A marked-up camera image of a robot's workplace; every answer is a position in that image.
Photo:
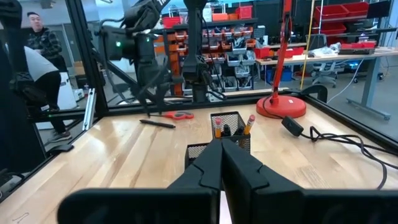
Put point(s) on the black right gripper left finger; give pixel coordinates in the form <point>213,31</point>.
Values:
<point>192,193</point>

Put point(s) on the orange pencil with eraser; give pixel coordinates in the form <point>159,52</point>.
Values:
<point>249,123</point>
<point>218,124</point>

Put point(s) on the silver aluminium extrusion bars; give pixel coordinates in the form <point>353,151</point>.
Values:
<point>89,109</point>

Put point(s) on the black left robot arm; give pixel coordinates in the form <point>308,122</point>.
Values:
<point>199,71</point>

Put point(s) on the white cabinet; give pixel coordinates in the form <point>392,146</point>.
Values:
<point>66,93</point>

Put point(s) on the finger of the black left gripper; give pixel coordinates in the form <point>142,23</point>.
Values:
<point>163,96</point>
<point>145,102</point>

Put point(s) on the black curved bracket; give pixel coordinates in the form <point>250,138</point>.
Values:
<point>314,88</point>

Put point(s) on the grey office chair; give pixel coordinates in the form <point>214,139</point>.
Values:
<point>323,62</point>

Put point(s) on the wooden workbench grey legs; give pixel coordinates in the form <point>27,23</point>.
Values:
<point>326,57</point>

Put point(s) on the black bulky equipment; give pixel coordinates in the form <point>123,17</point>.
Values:
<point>15,124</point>

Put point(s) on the parts bin shelf rack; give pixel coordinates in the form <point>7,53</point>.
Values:
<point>224,46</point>

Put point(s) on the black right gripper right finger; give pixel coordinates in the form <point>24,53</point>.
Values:
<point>255,193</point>

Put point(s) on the black table cage frame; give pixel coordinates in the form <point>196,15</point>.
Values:
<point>85,46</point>

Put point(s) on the black pen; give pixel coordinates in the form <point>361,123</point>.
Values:
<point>226,130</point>
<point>239,130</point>
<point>157,124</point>

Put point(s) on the red desk lamp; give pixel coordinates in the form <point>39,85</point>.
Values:
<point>281,107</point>

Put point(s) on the black mesh desk organizer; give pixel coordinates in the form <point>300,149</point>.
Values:
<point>231,119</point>

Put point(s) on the person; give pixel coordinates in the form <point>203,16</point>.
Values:
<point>40,67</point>
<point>43,40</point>

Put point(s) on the red storage bin shelf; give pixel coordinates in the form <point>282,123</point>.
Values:
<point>335,15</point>

